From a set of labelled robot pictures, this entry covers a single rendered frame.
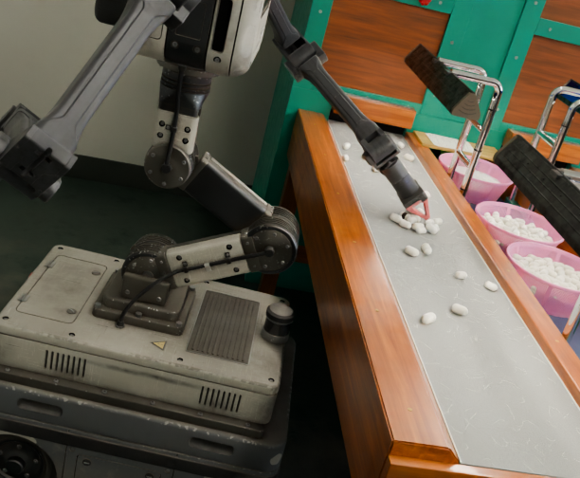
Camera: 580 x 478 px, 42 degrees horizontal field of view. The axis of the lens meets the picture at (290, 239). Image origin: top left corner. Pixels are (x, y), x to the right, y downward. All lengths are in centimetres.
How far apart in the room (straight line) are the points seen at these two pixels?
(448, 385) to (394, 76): 163
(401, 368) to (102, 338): 73
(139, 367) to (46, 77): 214
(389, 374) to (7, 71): 271
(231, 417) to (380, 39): 155
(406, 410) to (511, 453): 19
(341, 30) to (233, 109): 102
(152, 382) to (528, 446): 85
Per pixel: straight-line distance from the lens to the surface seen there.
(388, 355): 142
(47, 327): 181
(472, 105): 211
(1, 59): 370
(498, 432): 139
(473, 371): 153
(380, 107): 281
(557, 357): 165
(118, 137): 372
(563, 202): 149
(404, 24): 284
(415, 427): 127
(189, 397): 179
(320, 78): 216
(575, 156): 311
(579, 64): 308
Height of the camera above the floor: 149
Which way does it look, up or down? 24 degrees down
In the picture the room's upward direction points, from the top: 15 degrees clockwise
